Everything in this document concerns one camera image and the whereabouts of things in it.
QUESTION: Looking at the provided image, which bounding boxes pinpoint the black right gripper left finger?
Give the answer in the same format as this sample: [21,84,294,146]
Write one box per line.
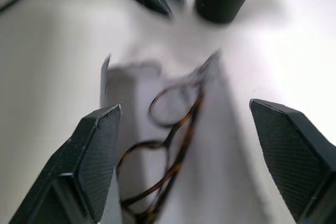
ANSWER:
[8,104,123,224]

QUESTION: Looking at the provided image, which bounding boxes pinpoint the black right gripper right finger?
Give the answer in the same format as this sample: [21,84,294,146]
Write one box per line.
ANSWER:
[249,99,336,224]

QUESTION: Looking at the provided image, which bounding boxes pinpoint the tortoiseshell round glasses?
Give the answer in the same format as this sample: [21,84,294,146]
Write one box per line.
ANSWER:
[115,50,221,224]

